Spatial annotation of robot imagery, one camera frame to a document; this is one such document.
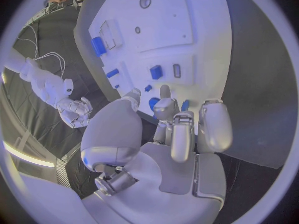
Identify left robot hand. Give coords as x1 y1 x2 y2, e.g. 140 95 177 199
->
80 84 234 224

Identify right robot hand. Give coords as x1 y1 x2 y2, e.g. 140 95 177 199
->
55 96 94 129

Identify white task board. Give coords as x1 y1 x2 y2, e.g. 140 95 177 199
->
73 0 293 170

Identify short blue cylinder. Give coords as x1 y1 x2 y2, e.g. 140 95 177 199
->
105 68 121 79

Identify large blue cylinder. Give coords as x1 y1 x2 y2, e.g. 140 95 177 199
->
90 36 109 58

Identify blue block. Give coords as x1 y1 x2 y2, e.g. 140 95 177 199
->
149 65 163 80

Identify workshop desk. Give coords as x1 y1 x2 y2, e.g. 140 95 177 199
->
29 0 86 24

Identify white cable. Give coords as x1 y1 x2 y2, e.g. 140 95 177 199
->
33 51 67 78
16 23 39 60

